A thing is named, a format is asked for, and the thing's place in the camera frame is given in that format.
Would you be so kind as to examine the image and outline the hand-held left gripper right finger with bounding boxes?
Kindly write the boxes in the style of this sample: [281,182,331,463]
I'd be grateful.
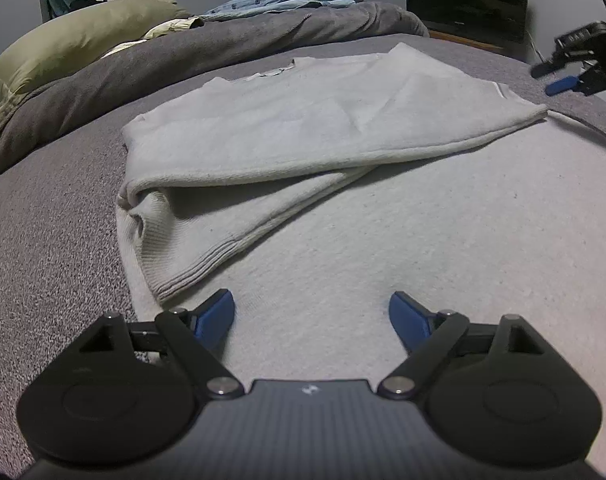
[377,290,550,402]

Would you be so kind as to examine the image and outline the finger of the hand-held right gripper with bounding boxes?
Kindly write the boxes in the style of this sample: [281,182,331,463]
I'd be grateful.
[530,20,606,79]
[544,66,606,97]

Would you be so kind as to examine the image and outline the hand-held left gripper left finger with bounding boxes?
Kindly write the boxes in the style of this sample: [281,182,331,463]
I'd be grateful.
[78,288,245,401]

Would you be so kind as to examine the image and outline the light grey knit sweater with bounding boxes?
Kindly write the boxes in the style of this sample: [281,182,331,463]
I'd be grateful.
[115,42,606,397]

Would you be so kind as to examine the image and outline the wooden television stand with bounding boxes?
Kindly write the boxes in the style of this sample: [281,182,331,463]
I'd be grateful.
[427,30,507,54]

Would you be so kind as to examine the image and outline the grey speckled bed sheet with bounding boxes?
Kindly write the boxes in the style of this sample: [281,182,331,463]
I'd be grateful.
[0,32,606,480]

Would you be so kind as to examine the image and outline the dark grey duvet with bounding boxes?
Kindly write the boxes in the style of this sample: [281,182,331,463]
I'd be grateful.
[0,1,431,186]

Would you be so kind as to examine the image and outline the light blue denim shirt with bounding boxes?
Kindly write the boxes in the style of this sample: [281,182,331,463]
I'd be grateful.
[202,0,367,24]

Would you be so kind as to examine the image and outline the cream cloth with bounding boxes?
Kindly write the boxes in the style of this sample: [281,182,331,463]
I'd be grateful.
[100,16,205,59]

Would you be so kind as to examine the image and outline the olive green pillow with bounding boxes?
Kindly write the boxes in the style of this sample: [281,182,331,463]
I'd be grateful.
[0,0,194,111]

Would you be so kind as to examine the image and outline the white cable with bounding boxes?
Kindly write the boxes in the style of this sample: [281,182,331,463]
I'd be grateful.
[527,29,548,64]

